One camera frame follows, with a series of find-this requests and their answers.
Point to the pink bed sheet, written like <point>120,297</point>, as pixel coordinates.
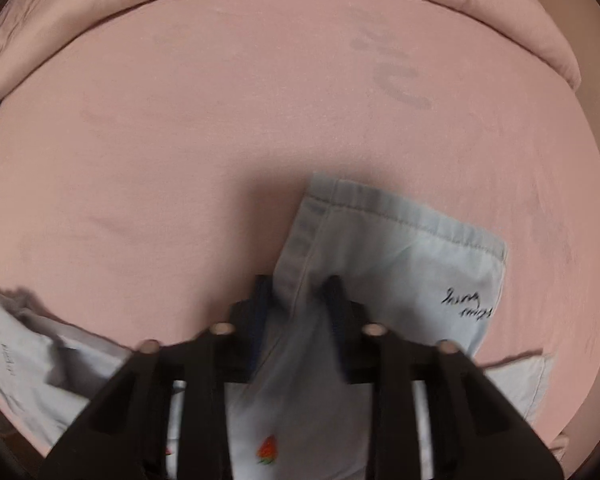
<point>230,110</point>

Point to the light blue pants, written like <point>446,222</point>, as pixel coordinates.
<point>405,270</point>

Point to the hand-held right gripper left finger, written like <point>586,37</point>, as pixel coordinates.
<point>260,320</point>

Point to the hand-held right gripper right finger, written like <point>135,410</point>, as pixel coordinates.
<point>336,320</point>

